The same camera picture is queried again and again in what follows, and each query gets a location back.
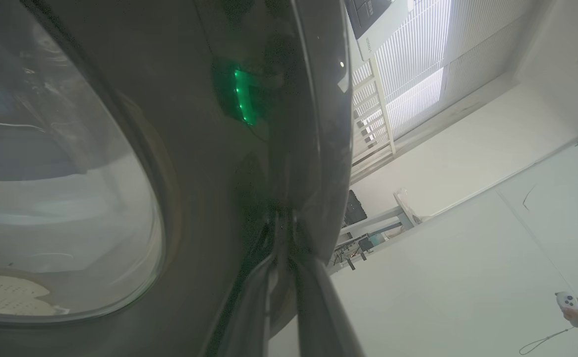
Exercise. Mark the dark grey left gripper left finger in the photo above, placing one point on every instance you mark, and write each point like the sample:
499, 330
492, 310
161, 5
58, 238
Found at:
249, 322

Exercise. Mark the black round glass washer door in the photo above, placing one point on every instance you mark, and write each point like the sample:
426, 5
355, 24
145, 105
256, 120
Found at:
195, 173

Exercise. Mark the white box with black panel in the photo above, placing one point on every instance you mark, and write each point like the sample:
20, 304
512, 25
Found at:
378, 25

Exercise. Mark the white window blinds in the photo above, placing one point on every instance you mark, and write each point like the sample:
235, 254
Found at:
418, 59

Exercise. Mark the white handheld controller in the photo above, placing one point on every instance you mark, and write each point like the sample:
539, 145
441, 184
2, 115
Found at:
566, 300

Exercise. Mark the cream perforated laundry basket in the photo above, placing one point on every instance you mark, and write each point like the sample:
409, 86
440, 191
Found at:
6, 297

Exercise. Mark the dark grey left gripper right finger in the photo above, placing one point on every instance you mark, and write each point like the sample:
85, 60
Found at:
318, 322

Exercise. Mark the grey metal desk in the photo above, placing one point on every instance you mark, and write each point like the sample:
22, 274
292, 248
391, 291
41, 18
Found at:
378, 220

